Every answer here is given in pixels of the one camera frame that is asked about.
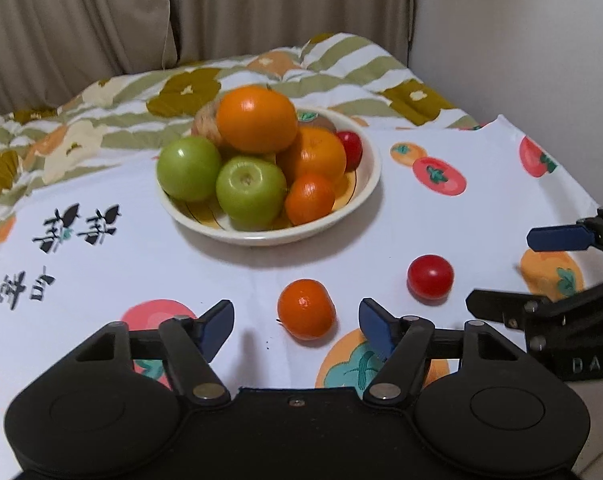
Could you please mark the cream bowl with yellow print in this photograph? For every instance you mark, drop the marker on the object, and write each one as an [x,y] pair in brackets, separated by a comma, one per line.
[261,236]

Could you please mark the small red tomato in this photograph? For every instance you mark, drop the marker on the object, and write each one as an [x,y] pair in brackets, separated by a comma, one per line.
[430,277]
[351,149]

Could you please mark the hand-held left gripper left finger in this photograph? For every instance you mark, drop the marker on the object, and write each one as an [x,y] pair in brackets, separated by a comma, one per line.
[216,324]

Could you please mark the small mandarin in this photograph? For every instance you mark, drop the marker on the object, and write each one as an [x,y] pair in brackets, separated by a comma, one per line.
[309,200]
[306,310]

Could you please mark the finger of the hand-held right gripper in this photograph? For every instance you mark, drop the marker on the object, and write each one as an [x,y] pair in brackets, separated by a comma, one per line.
[501,302]
[556,238]

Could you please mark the beige curtain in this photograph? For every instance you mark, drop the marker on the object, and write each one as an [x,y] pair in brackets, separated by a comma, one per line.
[256,10]

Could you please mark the floral striped blanket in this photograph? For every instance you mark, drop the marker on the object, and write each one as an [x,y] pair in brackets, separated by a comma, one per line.
[191,90]

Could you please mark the medium orange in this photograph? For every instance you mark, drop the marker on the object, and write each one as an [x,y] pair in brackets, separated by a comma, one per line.
[316,157]

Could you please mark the brown kiwi with green sticker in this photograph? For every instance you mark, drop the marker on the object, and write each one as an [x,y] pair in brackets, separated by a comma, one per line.
[322,122]

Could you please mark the large orange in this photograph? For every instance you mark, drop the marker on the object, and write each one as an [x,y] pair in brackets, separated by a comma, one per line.
[256,120]

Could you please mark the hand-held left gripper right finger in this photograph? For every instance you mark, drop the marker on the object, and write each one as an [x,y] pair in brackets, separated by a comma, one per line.
[375,327]

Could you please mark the green apple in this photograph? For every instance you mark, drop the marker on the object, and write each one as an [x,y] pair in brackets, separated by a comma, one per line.
[251,192]
[189,167]

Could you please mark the white fruit-printed cloth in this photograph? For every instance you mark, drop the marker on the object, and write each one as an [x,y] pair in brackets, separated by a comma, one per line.
[106,280]

